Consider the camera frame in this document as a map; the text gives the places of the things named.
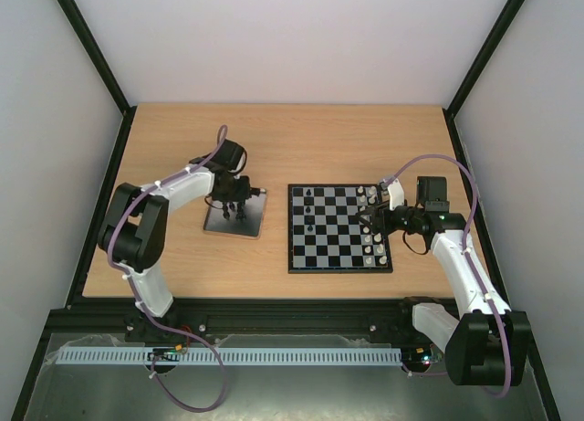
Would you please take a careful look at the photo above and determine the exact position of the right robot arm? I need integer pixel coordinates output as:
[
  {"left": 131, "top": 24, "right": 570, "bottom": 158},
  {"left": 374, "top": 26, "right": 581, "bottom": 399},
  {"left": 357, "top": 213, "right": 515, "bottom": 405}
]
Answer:
[{"left": 358, "top": 176, "right": 532, "bottom": 386}]

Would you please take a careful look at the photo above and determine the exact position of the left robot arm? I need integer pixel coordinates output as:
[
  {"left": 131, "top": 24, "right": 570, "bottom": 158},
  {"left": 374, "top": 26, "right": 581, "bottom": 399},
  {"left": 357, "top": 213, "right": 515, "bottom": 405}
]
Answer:
[{"left": 98, "top": 140, "right": 259, "bottom": 318}]

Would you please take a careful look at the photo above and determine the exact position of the metal tray wooden rim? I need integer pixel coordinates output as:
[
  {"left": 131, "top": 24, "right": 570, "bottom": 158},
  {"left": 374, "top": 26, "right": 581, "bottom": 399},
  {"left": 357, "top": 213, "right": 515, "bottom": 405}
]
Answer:
[{"left": 203, "top": 188, "right": 267, "bottom": 238}]

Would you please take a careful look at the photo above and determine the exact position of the black white chessboard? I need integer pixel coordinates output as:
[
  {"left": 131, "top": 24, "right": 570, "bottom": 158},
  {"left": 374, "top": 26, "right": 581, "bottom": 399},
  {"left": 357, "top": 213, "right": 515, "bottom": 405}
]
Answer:
[{"left": 287, "top": 184, "right": 393, "bottom": 274}]

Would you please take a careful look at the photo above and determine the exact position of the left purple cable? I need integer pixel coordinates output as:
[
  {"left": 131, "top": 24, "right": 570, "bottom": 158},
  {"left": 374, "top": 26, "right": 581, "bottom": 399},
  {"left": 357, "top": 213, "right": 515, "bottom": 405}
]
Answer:
[{"left": 105, "top": 124, "right": 227, "bottom": 413}]

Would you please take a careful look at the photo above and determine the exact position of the purple cable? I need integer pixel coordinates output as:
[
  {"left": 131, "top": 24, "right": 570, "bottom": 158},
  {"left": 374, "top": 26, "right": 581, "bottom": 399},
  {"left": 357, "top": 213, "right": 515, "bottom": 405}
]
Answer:
[
  {"left": 105, "top": 124, "right": 227, "bottom": 413},
  {"left": 382, "top": 153, "right": 515, "bottom": 398}
]

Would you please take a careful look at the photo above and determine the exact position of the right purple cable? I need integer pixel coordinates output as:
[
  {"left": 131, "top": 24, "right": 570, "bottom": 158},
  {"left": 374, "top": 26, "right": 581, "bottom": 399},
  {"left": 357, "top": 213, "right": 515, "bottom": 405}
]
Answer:
[{"left": 382, "top": 153, "right": 515, "bottom": 398}]

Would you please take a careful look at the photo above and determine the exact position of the white slotted cable duct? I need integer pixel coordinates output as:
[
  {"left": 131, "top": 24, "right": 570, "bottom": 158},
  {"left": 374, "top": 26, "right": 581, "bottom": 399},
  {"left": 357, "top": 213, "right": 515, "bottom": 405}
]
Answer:
[{"left": 55, "top": 346, "right": 402, "bottom": 367}]

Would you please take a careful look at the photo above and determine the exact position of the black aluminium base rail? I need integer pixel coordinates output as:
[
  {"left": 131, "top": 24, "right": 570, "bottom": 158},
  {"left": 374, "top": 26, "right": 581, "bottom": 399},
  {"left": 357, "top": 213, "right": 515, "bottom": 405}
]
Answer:
[{"left": 45, "top": 297, "right": 535, "bottom": 344}]

